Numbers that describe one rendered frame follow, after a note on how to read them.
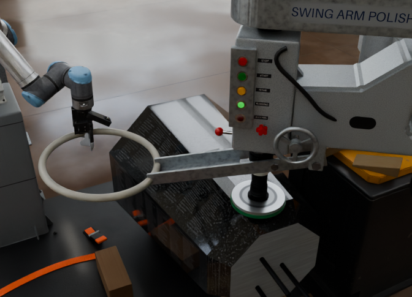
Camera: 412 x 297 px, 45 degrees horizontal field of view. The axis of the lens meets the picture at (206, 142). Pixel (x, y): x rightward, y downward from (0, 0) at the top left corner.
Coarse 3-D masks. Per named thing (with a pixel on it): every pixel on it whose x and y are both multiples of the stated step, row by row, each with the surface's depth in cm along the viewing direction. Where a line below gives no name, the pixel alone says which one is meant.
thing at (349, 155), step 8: (336, 152) 238; (344, 152) 236; (352, 152) 236; (360, 152) 236; (368, 152) 236; (376, 152) 236; (344, 160) 234; (352, 160) 231; (408, 160) 231; (352, 168) 230; (360, 168) 226; (400, 168) 225; (408, 168) 226; (368, 176) 222; (376, 176) 220; (384, 176) 221; (392, 176) 224
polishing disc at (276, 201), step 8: (240, 184) 204; (248, 184) 204; (272, 184) 204; (232, 192) 199; (240, 192) 199; (272, 192) 199; (280, 192) 199; (232, 200) 196; (240, 200) 195; (248, 200) 195; (272, 200) 195; (280, 200) 195; (240, 208) 192; (248, 208) 191; (256, 208) 191; (264, 208) 191; (272, 208) 191; (280, 208) 192
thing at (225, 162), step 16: (160, 160) 204; (176, 160) 202; (192, 160) 201; (208, 160) 199; (224, 160) 197; (256, 160) 183; (272, 160) 180; (160, 176) 194; (176, 176) 193; (192, 176) 191; (208, 176) 190; (224, 176) 188
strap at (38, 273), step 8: (80, 256) 284; (88, 256) 284; (56, 264) 278; (64, 264) 278; (72, 264) 279; (40, 272) 273; (48, 272) 273; (24, 280) 268; (8, 288) 264; (0, 296) 259
